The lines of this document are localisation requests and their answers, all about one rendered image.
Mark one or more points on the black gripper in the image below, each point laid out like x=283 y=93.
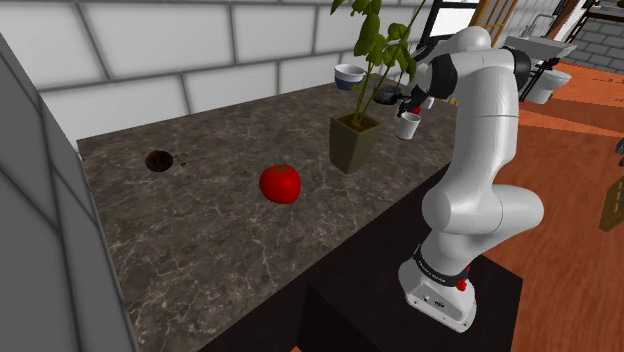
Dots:
x=414 y=99

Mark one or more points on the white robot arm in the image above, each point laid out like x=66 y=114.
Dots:
x=482 y=146

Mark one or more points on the small red object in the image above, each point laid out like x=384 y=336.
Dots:
x=415 y=111

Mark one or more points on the white cup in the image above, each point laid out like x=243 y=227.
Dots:
x=406 y=126

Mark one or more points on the dark grey rounded object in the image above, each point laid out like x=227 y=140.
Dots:
x=385 y=95

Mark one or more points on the white and blue bowl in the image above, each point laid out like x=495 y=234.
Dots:
x=348 y=78

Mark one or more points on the green plant in olive pot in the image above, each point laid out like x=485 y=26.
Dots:
x=352 y=144

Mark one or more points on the black framed window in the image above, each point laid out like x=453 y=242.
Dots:
x=451 y=17

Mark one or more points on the wooden ladder shelf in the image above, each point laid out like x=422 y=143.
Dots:
x=498 y=18

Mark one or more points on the red tomato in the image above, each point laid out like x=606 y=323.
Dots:
x=280 y=184

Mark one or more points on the dark robot stand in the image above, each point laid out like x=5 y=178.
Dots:
x=492 y=302

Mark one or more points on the brown wooden furniture piece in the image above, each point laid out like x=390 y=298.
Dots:
x=613 y=207

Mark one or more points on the dark brown round object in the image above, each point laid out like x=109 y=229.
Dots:
x=159 y=161

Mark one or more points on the white sink on black frame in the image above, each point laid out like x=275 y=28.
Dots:
x=538 y=46

